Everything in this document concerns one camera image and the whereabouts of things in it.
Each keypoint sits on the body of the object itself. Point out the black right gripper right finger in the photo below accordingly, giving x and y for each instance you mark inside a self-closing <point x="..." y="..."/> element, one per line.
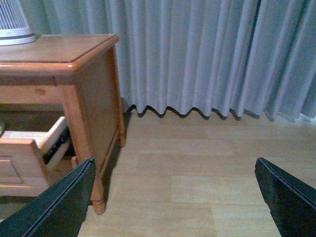
<point x="292" y="203"/>

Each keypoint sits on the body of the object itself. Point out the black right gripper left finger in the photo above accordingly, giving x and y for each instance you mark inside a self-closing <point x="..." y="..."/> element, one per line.
<point x="57" y="212"/>

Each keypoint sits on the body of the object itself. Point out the wooden drawer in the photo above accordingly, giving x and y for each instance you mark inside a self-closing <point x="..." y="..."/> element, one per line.
<point x="32" y="161"/>

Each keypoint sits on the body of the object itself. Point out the wooden nightstand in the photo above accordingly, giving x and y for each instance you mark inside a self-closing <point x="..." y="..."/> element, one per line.
<point x="71" y="76"/>

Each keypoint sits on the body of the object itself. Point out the light blue curtain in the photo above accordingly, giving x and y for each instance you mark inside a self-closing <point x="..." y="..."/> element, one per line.
<point x="238" y="56"/>

